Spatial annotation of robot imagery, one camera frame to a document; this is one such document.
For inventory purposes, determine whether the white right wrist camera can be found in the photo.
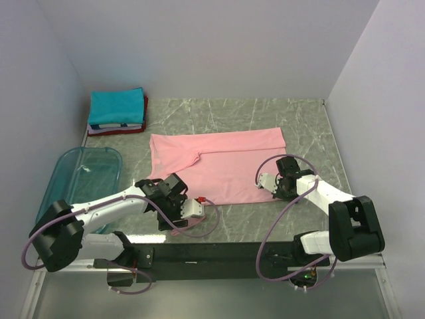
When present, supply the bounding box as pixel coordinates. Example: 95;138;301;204
256;173;278;193

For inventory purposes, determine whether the folded white t shirt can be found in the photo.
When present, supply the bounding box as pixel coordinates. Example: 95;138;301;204
87;123;143;135

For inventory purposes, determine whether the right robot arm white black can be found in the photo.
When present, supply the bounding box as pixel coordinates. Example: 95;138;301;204
273;156;385;265

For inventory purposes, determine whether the aluminium extrusion rail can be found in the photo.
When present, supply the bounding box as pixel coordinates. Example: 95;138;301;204
35;252;386;273

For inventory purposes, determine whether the folded dark red t shirt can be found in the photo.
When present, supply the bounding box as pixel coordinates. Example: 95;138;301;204
87;95;149;136

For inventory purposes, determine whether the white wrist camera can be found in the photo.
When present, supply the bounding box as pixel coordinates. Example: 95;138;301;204
256;173;278;193
181;199;205;219

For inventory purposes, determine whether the pink t shirt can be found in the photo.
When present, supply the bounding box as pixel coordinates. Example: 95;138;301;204
146;126;287;237

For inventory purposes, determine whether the folded navy t shirt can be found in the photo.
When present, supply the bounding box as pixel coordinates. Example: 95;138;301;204
89;123;128;130

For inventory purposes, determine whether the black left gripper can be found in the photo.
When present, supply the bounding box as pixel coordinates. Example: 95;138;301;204
157;193;189;230

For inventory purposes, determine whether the folded teal t shirt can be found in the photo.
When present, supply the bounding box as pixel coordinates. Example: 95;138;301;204
88;88;145;125

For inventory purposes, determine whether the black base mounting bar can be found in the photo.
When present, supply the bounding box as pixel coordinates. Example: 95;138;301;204
92;241;331;287

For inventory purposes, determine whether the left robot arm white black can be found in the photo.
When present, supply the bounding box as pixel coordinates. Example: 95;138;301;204
29;173;189;272

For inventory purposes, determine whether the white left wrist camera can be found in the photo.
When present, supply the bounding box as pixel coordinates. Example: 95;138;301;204
181;199;205;219

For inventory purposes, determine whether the teal transparent plastic bin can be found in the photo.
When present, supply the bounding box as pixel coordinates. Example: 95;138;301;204
35;147;123;222

